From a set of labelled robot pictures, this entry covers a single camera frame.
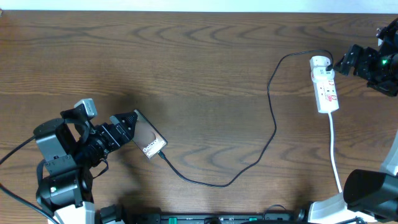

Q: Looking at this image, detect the Samsung Galaxy smartphone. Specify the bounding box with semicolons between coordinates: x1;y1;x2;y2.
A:
132;109;168;159

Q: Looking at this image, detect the white power strip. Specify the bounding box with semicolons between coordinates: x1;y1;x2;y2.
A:
311;67;339;114

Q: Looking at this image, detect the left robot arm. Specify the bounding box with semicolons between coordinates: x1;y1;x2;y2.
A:
34;108;137;223

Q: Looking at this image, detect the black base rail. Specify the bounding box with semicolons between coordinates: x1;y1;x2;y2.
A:
99;203;312;224

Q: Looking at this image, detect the white power strip cord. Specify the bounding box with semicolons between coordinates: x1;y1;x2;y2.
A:
327;112;343;194

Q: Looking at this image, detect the white USB charger adapter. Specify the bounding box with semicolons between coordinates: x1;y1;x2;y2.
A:
310;55;331;70

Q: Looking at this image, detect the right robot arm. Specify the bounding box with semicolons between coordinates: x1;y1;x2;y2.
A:
305;44;397;223

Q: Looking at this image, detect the black USB charging cable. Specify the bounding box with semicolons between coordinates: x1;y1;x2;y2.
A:
157;49;335;189

